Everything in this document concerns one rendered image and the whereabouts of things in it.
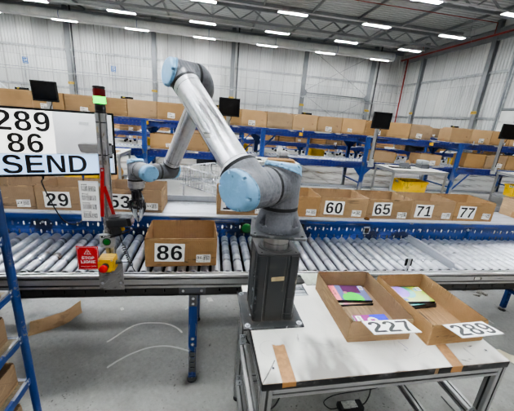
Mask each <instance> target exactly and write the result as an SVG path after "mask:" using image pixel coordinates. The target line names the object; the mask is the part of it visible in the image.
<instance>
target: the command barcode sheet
mask: <svg viewBox="0 0 514 411"><path fill-rule="evenodd" d="M78 187H79V196H80V203H81V212H82V221H101V217H100V195H99V187H100V183H98V181H79V180H78Z"/></svg>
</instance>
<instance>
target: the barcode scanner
mask: <svg viewBox="0 0 514 411"><path fill-rule="evenodd" d="M134 222H135V219H134V216H133V214H111V215H110V216H109V217H108V218H107V219H106V220H105V225H106V227H107V228H110V229H111V231H112V235H111V236H110V238H113V237H116V236H121V235H122V233H123V232H124V230H125V228H124V227H127V226H128V227H130V226H132V224H133V223H134Z"/></svg>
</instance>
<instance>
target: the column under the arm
mask: <svg viewBox="0 0 514 411"><path fill-rule="evenodd" d="M263 241H264V239H263V238H257V237H252V239H251V248H250V267H249V277H248V287H247V292H237V297H238V302H239V307H240V312H241V320H242V325H243V329H244V331H247V330H261V329H289V328H303V327H304V323H303V322H302V320H301V318H300V316H299V313H298V311H297V309H296V307H295V305H294V300H295V289H296V281H297V276H298V270H299V260H300V252H299V251H298V249H297V248H296V246H295V244H294V243H293V241H288V248H287V249H286V250H282V251H275V250H269V249H267V248H265V247H264V246H263Z"/></svg>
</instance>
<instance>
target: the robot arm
mask: <svg viewBox="0 0 514 411"><path fill-rule="evenodd" d="M162 83H163V84H164V85H165V86H167V87H172V88H173V90H174V92H175V93H176V94H177V95H178V96H179V99H180V101H181V102H182V104H183V106H184V111H183V113H182V116H181V118H180V120H179V124H178V126H177V128H176V131H175V134H174V137H173V139H172V141H171V145H170V147H169V149H168V152H167V154H166V157H165V159H164V161H163V163H156V164H146V163H144V159H140V158H132V159H127V161H126V166H127V184H128V188H129V189H130V191H131V199H130V200H129V201H128V203H130V204H129V209H131V211H132V214H133V216H134V218H135V220H136V221H137V222H139V221H140V220H141V219H142V218H143V215H144V212H145V211H146V202H144V200H145V199H144V196H143V194H142V192H141V191H143V190H144V184H145V183H146V182H153V181H155V180H158V179H174V178H178V177H179V175H180V171H181V168H180V163H181V161H182V159H183V156H184V154H185V152H186V149H187V147H188V144H189V142H190V140H191V138H192V136H193V133H194V131H195V129H196V128H197V129H198V131H199V132H200V134H201V136H202V138H203V139H204V140H205V142H206V144H207V146H208V148H209V149H210V151H211V153H212V154H213V156H214V158H215V160H216V161H217V162H218V164H219V166H220V168H221V172H220V180H219V182H220V185H219V194H220V197H221V199H222V201H223V202H224V203H225V205H226V206H227V207H228V208H229V209H230V210H233V211H236V212H242V211H252V210H257V209H260V210H259V213H258V215H257V217H256V219H255V228H256V229H258V230H260V231H261V232H265V233H268V234H272V235H278V236H289V235H294V234H296V233H298V232H299V231H300V221H299V216H298V204H299V191H300V184H301V178H302V167H301V166H300V165H297V164H293V163H288V162H283V161H270V160H267V161H265V163H264V167H262V166H261V165H260V164H259V162H258V160H257V159H256V157H255V156H254V155H252V154H247V153H246V151H245V150H244V148H243V147H242V145H241V144H240V142H239V141H238V139H237V137H236V136H235V134H234V133H233V131H232V130H231V128H230V127H229V125H228V123H227V122H226V121H225V119H224V117H223V116H222V114H221V112H220V111H219V110H218V108H217V107H216V105H215V103H214V102H213V100H212V98H213V95H214V90H215V88H214V82H213V79H212V76H211V75H210V72H209V71H208V70H207V68H206V67H205V66H203V65H202V64H199V63H195V62H192V61H188V60H183V59H180V58H178V57H172V56H169V57H167V58H166V59H165V61H164V63H163V66H162ZM138 210H139V212H140V214H139V217H138V213H137V211H138Z"/></svg>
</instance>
